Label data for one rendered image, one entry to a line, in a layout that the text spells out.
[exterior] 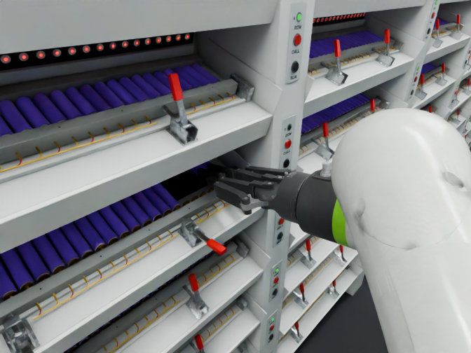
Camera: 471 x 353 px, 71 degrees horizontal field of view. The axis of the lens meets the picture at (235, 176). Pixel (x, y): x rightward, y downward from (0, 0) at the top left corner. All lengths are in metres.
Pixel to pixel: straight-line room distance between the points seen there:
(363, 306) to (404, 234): 1.48
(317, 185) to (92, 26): 0.31
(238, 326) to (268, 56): 0.65
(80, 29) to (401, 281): 0.34
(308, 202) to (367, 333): 1.24
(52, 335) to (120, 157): 0.24
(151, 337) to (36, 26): 0.53
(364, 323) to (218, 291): 1.02
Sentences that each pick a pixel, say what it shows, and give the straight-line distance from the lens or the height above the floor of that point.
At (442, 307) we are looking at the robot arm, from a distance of 0.23.
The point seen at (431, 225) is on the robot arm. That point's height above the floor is 1.14.
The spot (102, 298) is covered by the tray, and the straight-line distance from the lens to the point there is 0.52.
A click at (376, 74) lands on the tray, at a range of 0.95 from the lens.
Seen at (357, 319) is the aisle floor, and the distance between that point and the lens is 1.66.
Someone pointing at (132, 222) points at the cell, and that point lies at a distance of 0.56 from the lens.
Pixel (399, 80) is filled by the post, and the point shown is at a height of 1.00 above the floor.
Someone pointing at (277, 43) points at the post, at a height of 1.19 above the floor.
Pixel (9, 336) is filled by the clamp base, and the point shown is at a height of 0.92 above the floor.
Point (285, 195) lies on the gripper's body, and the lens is 0.46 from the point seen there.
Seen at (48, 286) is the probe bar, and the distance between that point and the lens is 0.51.
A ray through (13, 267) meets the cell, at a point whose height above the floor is 0.94.
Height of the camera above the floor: 1.27
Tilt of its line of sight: 30 degrees down
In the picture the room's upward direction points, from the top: straight up
